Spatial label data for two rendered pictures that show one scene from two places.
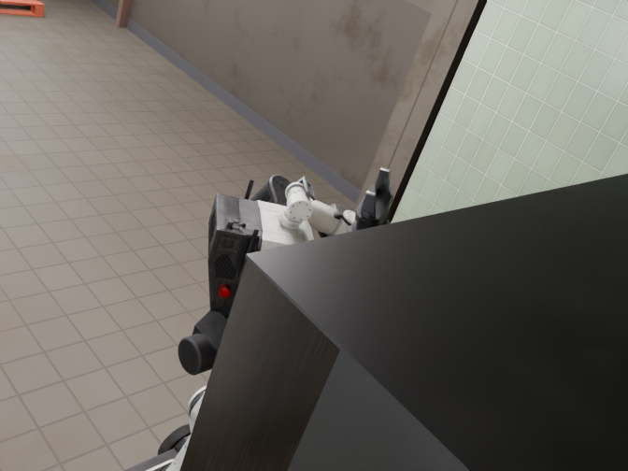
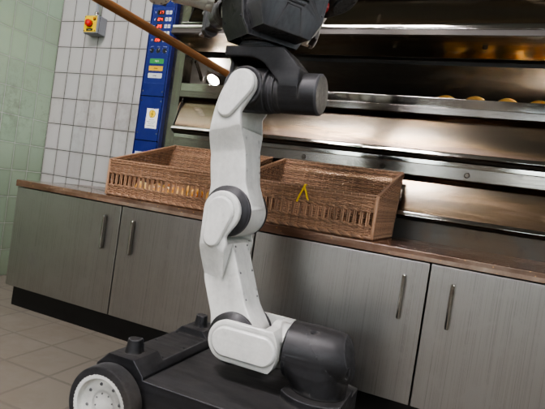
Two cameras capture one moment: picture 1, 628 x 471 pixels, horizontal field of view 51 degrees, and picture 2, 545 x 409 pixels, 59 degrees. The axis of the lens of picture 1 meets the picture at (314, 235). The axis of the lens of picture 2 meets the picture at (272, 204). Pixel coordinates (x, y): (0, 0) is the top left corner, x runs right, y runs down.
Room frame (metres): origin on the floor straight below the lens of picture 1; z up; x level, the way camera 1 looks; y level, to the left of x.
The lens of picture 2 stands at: (1.87, 1.48, 0.70)
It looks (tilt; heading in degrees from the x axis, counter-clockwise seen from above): 2 degrees down; 255
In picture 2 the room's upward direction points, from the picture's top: 8 degrees clockwise
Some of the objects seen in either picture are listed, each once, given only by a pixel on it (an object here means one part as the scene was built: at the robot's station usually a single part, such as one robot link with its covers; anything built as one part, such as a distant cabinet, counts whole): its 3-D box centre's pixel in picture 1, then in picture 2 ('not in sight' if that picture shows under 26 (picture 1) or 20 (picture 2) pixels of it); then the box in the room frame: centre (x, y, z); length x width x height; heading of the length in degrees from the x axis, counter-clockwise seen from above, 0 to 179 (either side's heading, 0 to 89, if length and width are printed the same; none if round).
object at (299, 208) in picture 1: (297, 205); not in sight; (1.61, 0.07, 1.47); 0.10 x 0.07 x 0.09; 18
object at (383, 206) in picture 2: not in sight; (320, 192); (1.20, -0.35, 0.72); 0.56 x 0.49 x 0.28; 143
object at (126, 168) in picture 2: not in sight; (193, 174); (1.68, -0.71, 0.72); 0.56 x 0.49 x 0.28; 144
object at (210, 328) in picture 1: (228, 336); (276, 81); (1.56, 0.14, 1.00); 0.28 x 0.13 x 0.18; 143
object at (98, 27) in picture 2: not in sight; (94, 26); (2.27, -1.45, 1.46); 0.10 x 0.07 x 0.10; 142
